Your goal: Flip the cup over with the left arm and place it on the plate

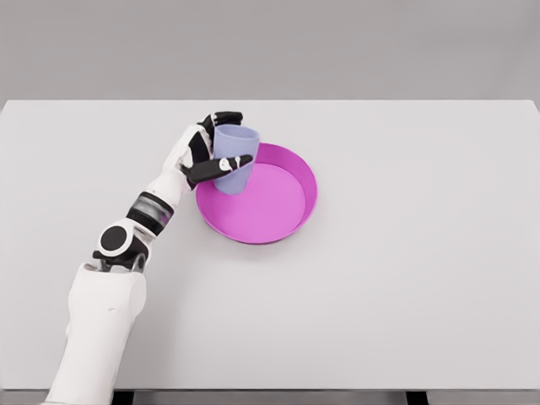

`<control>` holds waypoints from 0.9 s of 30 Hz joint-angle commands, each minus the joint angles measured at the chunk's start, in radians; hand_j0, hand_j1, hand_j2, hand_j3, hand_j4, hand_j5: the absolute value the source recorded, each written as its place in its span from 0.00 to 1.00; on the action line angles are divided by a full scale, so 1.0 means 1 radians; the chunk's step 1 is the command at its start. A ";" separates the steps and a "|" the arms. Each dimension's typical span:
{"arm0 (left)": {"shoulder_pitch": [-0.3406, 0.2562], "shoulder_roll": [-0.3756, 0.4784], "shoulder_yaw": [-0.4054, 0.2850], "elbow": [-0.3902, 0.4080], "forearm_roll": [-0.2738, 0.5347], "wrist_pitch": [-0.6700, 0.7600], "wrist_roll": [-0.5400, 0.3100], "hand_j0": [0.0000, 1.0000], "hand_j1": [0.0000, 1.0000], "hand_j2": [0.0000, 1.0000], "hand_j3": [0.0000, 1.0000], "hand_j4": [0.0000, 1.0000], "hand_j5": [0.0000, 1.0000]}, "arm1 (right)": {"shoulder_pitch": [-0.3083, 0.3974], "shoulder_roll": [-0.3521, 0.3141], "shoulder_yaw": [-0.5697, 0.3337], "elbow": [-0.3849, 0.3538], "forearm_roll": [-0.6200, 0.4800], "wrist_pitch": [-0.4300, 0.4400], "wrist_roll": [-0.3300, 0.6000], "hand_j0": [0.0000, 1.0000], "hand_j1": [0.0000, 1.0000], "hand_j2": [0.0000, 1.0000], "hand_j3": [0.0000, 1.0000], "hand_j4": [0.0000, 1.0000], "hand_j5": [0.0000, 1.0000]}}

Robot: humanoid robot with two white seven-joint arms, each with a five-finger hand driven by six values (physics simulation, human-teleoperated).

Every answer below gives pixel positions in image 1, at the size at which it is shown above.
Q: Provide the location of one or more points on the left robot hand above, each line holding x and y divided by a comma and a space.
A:
182, 152

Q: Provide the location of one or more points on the lavender cup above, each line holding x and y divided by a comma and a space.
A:
234, 147

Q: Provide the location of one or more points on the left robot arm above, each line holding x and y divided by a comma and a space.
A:
105, 295

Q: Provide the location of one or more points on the magenta plate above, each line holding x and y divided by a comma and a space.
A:
257, 206

